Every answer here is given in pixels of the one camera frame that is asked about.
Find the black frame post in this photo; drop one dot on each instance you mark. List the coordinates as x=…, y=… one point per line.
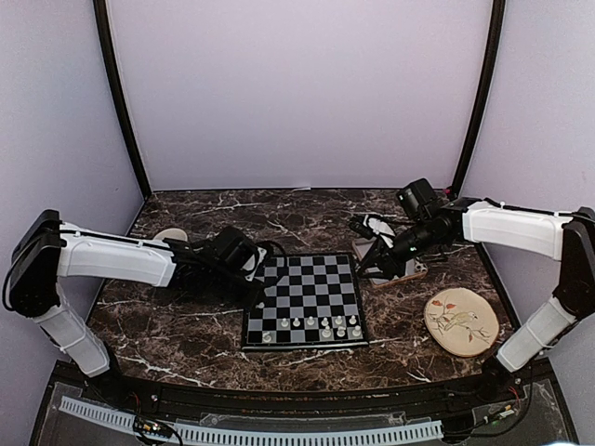
x=118, y=96
x=482, y=94

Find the black grey chess board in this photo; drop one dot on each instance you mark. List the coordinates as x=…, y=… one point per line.
x=298, y=286

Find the oval bird pattern coaster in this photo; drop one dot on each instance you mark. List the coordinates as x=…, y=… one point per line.
x=461, y=322

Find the white slotted cable duct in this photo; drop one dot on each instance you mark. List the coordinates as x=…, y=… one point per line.
x=220, y=429

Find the black front rail base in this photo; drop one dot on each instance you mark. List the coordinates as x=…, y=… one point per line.
x=299, y=389

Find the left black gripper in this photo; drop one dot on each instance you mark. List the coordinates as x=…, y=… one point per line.
x=249, y=301

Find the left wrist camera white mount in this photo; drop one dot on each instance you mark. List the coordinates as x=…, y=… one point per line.
x=253, y=263

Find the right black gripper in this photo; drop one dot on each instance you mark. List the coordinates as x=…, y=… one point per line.
x=383, y=256

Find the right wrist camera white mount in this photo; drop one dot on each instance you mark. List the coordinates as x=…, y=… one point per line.
x=372, y=226

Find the metal tray with wooden rim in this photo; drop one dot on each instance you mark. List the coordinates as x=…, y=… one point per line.
x=414, y=269

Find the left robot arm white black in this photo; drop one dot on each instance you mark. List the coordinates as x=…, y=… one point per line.
x=52, y=249

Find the left black frame post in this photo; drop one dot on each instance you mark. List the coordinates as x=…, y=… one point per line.
x=118, y=96

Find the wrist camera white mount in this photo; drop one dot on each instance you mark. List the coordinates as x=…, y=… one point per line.
x=372, y=226
x=253, y=263

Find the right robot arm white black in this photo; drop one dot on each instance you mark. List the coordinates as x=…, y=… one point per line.
x=564, y=237

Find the right black frame post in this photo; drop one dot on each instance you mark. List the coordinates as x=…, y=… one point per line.
x=482, y=94

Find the beige mug with dark pattern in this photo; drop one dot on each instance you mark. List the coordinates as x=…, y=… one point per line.
x=172, y=233

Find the green circuit board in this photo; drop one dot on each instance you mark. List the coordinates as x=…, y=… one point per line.
x=145, y=426

